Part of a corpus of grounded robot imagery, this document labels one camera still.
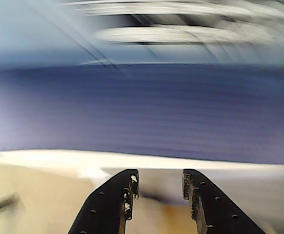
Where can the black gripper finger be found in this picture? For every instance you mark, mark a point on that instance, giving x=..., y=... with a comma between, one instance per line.
x=217, y=214
x=105, y=207

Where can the blue panel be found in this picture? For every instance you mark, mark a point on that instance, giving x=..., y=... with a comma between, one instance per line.
x=142, y=109

